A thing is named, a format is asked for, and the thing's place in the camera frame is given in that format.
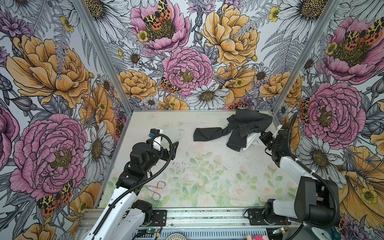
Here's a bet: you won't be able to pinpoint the left aluminium corner post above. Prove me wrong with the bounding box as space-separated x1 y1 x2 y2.
70 0 134 115

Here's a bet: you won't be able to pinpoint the white cloth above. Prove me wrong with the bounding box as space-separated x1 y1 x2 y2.
243 133 265 151

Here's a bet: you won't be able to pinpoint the green circuit board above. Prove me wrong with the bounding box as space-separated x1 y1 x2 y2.
272 227 286 235

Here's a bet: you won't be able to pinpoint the metal scissors forceps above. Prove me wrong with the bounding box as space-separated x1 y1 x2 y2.
141 181 167 202

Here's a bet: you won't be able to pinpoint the pink toy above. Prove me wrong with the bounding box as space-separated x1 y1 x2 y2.
247 235 269 240

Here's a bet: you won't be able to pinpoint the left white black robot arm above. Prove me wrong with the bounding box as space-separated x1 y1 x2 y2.
83 129 179 240

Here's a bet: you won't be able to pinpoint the aluminium front rail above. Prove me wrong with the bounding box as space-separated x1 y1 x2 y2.
77 206 310 230

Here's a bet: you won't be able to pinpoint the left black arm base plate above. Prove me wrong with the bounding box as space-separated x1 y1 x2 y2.
143 209 168 227

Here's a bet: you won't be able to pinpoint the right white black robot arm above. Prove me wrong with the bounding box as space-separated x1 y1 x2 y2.
260 129 341 229

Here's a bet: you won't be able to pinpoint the aluminium corner post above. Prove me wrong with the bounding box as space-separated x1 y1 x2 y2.
271 0 341 113
70 0 134 115

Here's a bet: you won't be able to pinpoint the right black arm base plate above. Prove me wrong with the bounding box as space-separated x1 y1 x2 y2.
243 208 289 226

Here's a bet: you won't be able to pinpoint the black cloth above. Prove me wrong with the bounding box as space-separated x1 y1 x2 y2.
193 109 273 152

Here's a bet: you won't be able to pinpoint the white round fan grille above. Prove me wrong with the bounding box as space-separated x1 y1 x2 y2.
165 233 187 240

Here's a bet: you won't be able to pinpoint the right aluminium corner post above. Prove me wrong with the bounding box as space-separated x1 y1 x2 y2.
271 0 341 113

